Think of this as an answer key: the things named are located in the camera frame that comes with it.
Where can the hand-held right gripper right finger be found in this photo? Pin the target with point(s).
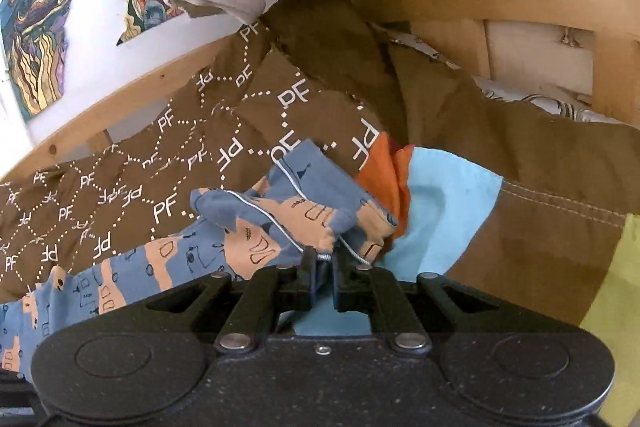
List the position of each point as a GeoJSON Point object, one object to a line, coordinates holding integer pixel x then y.
{"type": "Point", "coordinates": [346, 288]}

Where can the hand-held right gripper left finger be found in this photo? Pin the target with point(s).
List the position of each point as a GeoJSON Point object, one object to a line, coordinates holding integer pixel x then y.
{"type": "Point", "coordinates": [299, 288]}

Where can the blue printed pants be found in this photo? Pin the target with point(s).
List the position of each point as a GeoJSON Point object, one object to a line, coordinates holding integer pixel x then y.
{"type": "Point", "coordinates": [280, 217]}

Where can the brown patterned patchwork blanket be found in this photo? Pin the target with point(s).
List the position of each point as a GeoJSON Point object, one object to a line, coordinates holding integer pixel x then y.
{"type": "Point", "coordinates": [550, 167]}

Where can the white patterned bed sheet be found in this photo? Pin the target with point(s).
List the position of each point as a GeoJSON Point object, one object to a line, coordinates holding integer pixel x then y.
{"type": "Point", "coordinates": [547, 104]}

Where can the swirly blue wall poster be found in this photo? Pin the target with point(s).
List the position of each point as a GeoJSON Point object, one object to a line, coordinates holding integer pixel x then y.
{"type": "Point", "coordinates": [40, 37]}

